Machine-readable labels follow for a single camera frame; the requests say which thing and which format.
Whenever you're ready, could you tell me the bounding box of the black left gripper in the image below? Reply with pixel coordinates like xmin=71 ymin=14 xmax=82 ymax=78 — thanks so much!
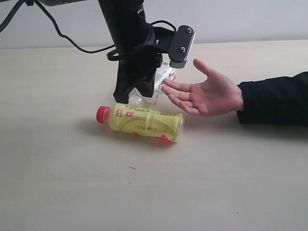
xmin=113 ymin=44 xmax=162 ymax=103

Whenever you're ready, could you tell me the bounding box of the yellow bottle red cap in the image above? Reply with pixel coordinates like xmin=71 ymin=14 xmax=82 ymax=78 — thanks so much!
xmin=96 ymin=103 xmax=185 ymax=142

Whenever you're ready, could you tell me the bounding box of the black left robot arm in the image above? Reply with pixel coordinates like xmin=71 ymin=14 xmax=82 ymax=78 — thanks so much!
xmin=99 ymin=0 xmax=163 ymax=103

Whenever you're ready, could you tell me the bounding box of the black sleeved forearm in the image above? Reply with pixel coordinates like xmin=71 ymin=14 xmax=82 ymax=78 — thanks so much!
xmin=237 ymin=72 xmax=308 ymax=126

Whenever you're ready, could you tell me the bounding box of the white floral label bottle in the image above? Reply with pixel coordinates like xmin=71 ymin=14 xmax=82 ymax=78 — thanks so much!
xmin=128 ymin=61 xmax=176 ymax=107

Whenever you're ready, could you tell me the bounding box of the open human hand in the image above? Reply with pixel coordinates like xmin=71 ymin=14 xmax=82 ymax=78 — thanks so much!
xmin=162 ymin=59 xmax=244 ymax=117

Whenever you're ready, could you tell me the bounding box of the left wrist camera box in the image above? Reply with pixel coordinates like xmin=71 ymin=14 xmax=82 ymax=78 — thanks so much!
xmin=168 ymin=25 xmax=195 ymax=69

